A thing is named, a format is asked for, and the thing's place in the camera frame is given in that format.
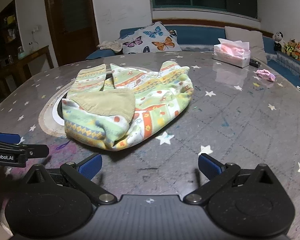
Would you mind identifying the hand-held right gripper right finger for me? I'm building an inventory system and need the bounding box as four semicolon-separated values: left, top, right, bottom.
184;153;278;207

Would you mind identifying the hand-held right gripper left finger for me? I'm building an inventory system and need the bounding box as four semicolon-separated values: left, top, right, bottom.
24;153;118;207

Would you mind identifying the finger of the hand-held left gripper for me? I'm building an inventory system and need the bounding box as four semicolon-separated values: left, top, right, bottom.
0;131;21;145
0;144;50;168

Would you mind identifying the green patterned children's shirt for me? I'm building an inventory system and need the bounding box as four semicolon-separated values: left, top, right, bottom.
62;60;194;152

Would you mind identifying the round table turntable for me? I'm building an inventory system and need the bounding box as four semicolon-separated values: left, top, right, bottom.
38;66;155;137

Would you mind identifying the wooden side table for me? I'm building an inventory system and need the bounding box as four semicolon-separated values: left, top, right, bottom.
0;45;55;92

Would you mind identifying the dark wooden shelf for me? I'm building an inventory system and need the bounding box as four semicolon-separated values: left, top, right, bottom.
0;0;20;63

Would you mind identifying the pink hair scrunchie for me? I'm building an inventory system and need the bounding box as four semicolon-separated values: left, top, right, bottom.
256;69;276;82

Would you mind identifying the pink tissue pack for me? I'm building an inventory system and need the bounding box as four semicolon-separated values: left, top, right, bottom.
213;38;251;68

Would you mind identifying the crumpled cream cloth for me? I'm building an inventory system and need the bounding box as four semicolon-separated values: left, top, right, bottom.
97;40;123;53

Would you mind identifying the blue sofa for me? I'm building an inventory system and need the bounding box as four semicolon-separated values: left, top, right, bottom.
86;25;300;85

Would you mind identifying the beige pillow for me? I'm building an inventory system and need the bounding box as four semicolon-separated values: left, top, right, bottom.
224;26;268;64

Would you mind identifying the dark wooden door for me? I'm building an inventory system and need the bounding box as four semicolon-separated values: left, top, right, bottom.
43;0;100;67

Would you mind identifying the butterfly print pillow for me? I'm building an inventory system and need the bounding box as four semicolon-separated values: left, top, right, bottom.
117;21;182;55

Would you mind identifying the panda plush toy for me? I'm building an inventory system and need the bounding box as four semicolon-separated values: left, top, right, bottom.
272;31;285;52

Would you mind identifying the bear plush toy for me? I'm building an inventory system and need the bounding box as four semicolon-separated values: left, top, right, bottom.
283;39;298;57

